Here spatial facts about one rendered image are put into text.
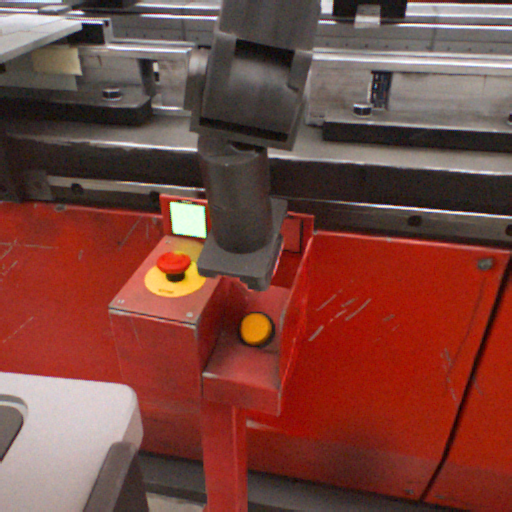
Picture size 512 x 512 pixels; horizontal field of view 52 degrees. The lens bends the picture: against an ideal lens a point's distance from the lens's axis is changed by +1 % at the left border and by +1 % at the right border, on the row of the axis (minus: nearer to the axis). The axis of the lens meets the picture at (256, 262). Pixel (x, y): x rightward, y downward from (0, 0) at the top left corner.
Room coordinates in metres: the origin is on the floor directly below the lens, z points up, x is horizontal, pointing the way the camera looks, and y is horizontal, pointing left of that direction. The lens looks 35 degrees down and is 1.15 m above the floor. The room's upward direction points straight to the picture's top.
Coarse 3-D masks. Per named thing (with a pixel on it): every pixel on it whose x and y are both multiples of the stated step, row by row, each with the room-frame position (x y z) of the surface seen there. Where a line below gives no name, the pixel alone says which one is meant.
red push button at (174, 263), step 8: (160, 256) 0.50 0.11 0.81; (168, 256) 0.49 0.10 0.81; (176, 256) 0.49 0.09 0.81; (184, 256) 0.50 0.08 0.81; (160, 264) 0.48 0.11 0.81; (168, 264) 0.48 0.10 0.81; (176, 264) 0.48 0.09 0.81; (184, 264) 0.48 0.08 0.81; (168, 272) 0.47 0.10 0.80; (176, 272) 0.47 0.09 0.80; (184, 272) 0.50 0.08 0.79; (168, 280) 0.48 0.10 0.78; (176, 280) 0.48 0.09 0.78
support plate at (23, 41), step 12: (48, 24) 0.80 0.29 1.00; (60, 24) 0.80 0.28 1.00; (72, 24) 0.80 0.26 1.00; (0, 36) 0.72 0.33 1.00; (12, 36) 0.72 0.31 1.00; (24, 36) 0.72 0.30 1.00; (36, 36) 0.72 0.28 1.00; (48, 36) 0.73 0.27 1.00; (60, 36) 0.76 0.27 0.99; (0, 48) 0.65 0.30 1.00; (12, 48) 0.65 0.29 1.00; (24, 48) 0.67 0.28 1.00; (0, 60) 0.62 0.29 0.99
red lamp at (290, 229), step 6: (282, 222) 0.54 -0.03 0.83; (288, 222) 0.54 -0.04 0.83; (294, 222) 0.54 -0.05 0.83; (282, 228) 0.54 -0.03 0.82; (288, 228) 0.54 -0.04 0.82; (294, 228) 0.54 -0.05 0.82; (282, 234) 0.54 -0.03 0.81; (288, 234) 0.54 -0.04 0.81; (294, 234) 0.54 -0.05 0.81; (288, 240) 0.54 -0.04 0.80; (294, 240) 0.54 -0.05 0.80; (288, 246) 0.54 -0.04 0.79; (294, 246) 0.54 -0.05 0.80
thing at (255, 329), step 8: (248, 320) 0.47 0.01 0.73; (256, 320) 0.47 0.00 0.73; (264, 320) 0.47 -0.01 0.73; (240, 328) 0.47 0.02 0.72; (248, 328) 0.46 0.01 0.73; (256, 328) 0.46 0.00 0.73; (264, 328) 0.46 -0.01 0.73; (248, 336) 0.46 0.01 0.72; (256, 336) 0.46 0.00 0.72; (264, 336) 0.45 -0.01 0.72; (256, 344) 0.45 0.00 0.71
